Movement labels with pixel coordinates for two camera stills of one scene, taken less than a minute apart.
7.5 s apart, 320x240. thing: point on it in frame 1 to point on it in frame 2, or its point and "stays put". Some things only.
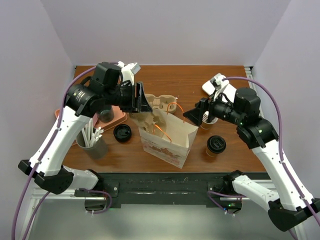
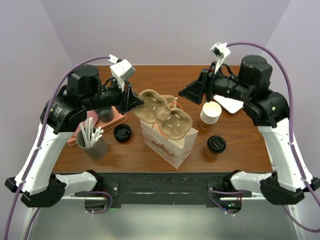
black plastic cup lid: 216,144 stays put
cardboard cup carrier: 145,121 to 175,123
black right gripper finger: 195,114 to 193,92
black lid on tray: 106,115 stays put
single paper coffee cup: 210,153 stays put
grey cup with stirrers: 90,141 stays put
